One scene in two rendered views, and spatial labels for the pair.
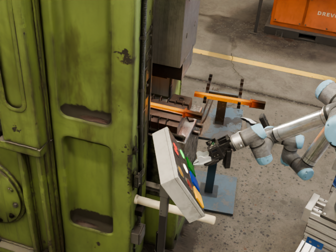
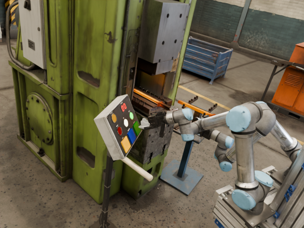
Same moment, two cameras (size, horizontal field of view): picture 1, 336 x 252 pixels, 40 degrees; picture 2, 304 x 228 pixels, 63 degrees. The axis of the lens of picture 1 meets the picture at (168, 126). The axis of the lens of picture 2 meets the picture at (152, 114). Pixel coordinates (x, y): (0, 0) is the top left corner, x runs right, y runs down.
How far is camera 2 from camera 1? 0.98 m
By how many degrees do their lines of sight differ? 19
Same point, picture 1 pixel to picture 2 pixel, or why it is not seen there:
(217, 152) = (154, 120)
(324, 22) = not seen: outside the picture
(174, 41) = (152, 42)
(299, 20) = (291, 104)
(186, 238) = (149, 197)
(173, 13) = (154, 21)
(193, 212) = (115, 151)
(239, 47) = not seen: hidden behind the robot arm
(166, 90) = (159, 92)
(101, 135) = (94, 94)
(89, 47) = (97, 32)
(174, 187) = (102, 125)
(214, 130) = not seen: hidden behind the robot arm
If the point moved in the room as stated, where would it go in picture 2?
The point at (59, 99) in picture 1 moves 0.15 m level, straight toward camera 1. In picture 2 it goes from (78, 66) to (68, 72)
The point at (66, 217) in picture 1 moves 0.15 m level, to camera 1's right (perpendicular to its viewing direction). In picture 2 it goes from (74, 150) to (87, 156)
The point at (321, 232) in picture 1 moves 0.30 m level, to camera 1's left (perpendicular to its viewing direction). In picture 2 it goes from (224, 216) to (180, 195)
